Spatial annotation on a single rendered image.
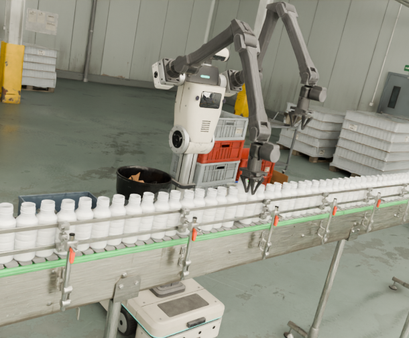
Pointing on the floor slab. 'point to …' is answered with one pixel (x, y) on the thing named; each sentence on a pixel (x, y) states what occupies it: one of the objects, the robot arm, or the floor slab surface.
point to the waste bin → (127, 188)
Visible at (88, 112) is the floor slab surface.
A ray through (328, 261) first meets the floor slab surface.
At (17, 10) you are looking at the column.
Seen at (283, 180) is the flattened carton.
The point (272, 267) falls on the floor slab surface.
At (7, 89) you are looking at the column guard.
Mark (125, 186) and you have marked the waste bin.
